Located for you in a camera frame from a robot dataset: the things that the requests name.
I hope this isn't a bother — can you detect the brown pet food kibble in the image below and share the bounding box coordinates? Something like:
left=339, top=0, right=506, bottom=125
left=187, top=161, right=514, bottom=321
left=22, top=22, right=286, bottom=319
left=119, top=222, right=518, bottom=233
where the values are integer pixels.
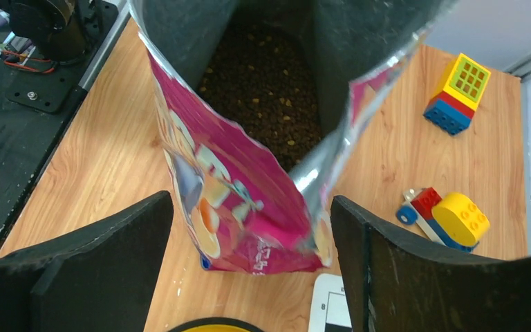
left=196, top=24, right=323, bottom=171

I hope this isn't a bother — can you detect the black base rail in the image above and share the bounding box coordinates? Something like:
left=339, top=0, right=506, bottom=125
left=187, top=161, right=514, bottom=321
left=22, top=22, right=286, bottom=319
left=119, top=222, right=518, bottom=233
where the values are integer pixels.
left=0, top=1, right=129, bottom=247

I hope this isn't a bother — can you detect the toy block car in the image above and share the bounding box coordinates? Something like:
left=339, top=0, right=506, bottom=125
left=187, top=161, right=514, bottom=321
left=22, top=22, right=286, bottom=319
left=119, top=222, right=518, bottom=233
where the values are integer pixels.
left=395, top=187, right=490, bottom=252

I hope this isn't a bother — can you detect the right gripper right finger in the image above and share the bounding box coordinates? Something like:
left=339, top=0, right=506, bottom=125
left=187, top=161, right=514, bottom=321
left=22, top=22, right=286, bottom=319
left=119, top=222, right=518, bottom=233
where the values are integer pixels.
left=330, top=196, right=531, bottom=331

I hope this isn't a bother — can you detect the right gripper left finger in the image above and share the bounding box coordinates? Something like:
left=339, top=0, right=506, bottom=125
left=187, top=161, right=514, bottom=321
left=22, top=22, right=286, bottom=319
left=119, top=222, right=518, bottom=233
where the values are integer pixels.
left=0, top=191, right=174, bottom=331

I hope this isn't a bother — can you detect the yellow double pet bowl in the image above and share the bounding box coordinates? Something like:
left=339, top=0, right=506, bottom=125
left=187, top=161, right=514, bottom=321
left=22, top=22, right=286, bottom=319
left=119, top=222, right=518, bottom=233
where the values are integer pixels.
left=169, top=317, right=263, bottom=332

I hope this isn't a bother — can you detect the pink pet food bag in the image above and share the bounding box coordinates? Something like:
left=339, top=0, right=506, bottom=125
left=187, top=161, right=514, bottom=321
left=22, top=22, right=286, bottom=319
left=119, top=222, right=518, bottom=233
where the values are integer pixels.
left=129, top=1, right=454, bottom=275

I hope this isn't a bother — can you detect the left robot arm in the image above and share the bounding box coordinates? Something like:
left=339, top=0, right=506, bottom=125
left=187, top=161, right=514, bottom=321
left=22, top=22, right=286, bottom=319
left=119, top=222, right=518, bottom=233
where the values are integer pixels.
left=0, top=0, right=106, bottom=63

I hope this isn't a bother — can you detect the black white chessboard mat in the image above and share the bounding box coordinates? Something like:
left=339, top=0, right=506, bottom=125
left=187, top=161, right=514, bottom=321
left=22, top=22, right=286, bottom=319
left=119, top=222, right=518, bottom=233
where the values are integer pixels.
left=308, top=273, right=353, bottom=332

